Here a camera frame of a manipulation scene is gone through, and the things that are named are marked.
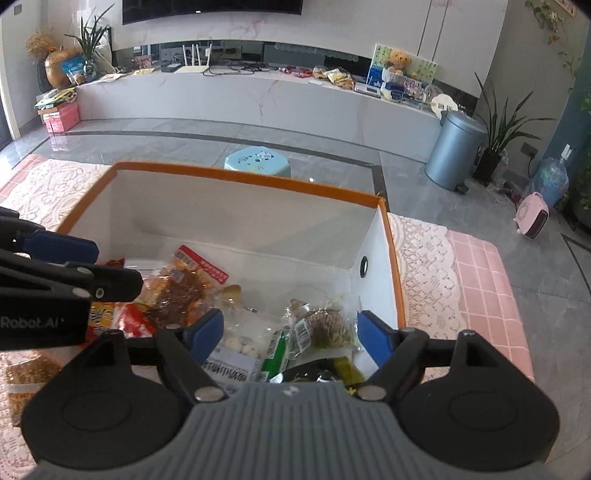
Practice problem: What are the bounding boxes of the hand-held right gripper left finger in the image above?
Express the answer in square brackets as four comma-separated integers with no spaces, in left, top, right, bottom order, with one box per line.
[78,308,228,402]

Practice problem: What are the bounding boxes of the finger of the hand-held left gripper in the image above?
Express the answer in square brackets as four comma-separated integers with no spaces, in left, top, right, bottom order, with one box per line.
[0,208,100,265]
[0,261,144,302]

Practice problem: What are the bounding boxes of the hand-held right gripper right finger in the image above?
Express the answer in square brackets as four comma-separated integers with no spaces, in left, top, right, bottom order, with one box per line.
[356,310,506,401]

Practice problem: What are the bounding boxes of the clear packet white balls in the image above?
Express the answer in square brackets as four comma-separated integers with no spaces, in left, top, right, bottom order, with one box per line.
[202,331,265,385]

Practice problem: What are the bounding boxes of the red yellow snack packet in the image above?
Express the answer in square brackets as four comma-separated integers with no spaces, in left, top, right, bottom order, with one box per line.
[90,301,158,343]

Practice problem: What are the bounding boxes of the red label dried meat packet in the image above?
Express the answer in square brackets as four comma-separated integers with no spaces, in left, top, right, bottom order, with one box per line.
[142,244,230,325]

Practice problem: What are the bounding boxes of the clear packet brown snack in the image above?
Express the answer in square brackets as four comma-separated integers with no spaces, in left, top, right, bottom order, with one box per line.
[283,298,360,357]

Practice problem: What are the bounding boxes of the dark olive snack packet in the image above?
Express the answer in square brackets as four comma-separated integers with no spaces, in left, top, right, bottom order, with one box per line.
[271,357,366,387]

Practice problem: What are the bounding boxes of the green snack packet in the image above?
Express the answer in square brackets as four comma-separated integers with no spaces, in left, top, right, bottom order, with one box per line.
[260,329,293,382]

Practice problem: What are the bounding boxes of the white storage box orange rim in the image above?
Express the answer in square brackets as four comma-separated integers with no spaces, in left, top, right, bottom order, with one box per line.
[55,161,407,386]

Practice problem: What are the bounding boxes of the golden brown snack packet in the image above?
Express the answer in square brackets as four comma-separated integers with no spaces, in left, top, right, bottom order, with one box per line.
[0,350,64,428]

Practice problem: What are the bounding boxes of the pink cardboard box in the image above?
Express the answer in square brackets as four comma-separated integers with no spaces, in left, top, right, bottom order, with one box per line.
[44,102,81,133]

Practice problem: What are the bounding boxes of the stack of magazines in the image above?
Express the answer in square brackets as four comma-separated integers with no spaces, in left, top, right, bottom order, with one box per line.
[34,88,79,112]

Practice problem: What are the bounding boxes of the light blue plastic stool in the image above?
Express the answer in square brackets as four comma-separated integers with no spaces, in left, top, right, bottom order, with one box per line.
[224,148,293,179]

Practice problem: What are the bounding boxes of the blue snack bag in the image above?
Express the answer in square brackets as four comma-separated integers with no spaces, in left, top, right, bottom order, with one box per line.
[62,58,87,84]

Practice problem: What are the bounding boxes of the gold vase dried flowers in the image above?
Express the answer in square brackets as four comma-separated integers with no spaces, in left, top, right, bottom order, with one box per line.
[25,30,82,89]

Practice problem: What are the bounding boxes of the pink space heater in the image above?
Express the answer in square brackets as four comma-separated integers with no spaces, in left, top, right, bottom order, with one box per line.
[514,193,551,240]

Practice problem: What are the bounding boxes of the green plant glass vase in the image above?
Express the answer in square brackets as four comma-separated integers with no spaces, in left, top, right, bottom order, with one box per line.
[64,4,115,82]

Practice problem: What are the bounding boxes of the grey blue pedal bin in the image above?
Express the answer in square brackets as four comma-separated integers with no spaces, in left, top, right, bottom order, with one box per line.
[425,110,488,193]

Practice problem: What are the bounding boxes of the white router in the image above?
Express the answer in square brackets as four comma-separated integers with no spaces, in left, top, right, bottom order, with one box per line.
[174,42,214,75]

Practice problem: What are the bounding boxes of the potted plant black pot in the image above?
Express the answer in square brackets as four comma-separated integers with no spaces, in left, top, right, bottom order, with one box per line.
[471,74,557,186]

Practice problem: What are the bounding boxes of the blue water jug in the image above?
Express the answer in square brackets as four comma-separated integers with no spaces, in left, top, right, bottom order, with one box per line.
[536,143,571,209]

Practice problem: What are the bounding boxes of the white round sign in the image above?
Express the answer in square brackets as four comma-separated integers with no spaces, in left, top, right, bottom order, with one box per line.
[429,93,458,116]

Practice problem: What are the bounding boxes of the white marble tv console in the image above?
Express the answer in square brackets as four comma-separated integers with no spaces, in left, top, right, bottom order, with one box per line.
[76,39,445,163]

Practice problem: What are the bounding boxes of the blue printed box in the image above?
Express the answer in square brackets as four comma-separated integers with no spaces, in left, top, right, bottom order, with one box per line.
[368,65,394,93]

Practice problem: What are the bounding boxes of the pile of yellow snack bags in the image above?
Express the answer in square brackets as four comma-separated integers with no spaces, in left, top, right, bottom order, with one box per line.
[313,66,357,90]

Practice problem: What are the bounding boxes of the brown teddy bear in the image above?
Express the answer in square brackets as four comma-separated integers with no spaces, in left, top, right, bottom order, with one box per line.
[385,51,413,77]

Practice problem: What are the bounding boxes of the black television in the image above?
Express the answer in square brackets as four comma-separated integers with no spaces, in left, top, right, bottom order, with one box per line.
[122,0,305,27]

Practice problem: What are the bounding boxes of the green picture board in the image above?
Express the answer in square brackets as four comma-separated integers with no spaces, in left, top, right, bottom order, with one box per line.
[372,44,439,80]

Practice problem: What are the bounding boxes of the hanging vine plant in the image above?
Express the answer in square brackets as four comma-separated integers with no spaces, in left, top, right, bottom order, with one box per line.
[525,0,586,85]

